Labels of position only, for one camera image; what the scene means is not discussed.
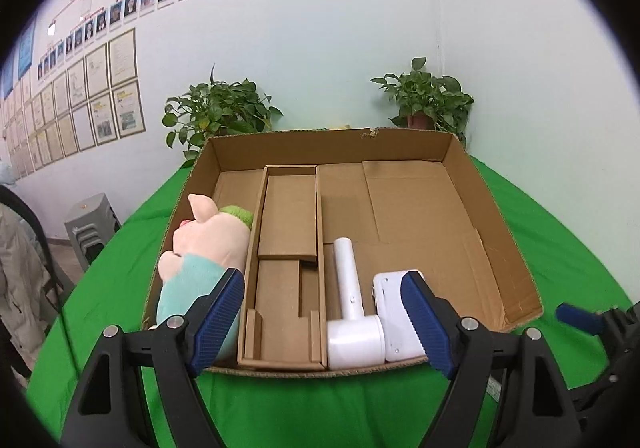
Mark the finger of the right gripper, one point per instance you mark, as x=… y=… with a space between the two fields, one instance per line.
x=589 y=322

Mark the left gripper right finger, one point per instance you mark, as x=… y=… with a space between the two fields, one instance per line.
x=534 y=408

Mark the person in beige coat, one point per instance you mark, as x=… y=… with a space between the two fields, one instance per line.
x=28 y=300

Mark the framed certificates on wall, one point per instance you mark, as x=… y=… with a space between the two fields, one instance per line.
x=94 y=102

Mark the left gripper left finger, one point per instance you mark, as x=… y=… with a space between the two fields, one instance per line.
x=109 y=407

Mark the right potted plant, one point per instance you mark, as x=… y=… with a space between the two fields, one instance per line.
x=426 y=101

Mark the pink pig plush toy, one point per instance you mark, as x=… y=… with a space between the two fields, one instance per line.
x=202 y=250

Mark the grey plastic stool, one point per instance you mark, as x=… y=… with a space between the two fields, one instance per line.
x=90 y=224

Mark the narrow cardboard insert box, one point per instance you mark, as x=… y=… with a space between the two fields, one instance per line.
x=283 y=315

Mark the large cardboard tray box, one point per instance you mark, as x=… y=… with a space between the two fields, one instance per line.
x=406 y=199

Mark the potted plant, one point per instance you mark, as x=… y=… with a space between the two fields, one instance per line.
x=213 y=109
x=426 y=101

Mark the left potted plant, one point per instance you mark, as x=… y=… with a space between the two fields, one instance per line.
x=213 y=109

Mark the green white carton box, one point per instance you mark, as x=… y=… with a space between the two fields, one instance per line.
x=494 y=388

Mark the white device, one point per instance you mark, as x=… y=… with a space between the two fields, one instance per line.
x=401 y=341

